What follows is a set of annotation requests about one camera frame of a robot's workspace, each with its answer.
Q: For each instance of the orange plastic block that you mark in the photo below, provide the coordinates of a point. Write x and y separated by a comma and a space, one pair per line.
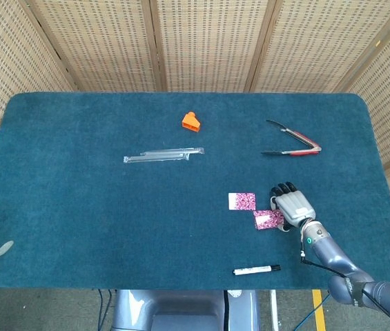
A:
190, 122

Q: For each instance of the blue-grey robot torso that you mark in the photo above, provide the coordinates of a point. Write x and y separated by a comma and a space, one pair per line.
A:
181, 310

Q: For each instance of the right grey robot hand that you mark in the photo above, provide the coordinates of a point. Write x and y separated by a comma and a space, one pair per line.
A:
294, 207

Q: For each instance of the white metal post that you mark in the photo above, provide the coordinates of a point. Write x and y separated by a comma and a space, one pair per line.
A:
274, 310

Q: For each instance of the white black marker pen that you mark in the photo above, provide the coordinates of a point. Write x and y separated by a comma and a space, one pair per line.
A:
253, 270

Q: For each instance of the clear wrapped plastic straw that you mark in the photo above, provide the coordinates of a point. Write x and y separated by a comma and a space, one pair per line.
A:
174, 151
156, 159

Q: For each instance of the yellow floor tape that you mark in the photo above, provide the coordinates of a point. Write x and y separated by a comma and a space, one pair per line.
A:
319, 310

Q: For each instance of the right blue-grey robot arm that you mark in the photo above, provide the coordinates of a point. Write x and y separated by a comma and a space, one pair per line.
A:
332, 248

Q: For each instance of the blue plush table cover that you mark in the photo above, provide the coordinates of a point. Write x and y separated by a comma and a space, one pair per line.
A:
112, 213

